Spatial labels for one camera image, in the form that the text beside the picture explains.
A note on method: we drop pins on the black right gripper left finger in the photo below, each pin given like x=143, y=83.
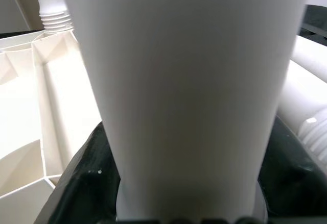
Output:
x=84, y=188

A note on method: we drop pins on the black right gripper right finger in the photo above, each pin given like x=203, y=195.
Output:
x=293, y=188

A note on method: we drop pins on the white plastic children table top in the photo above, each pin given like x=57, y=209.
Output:
x=20, y=94

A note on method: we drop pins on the white tapered plastic table leg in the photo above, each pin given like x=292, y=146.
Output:
x=314, y=58
x=186, y=81
x=53, y=4
x=301, y=101

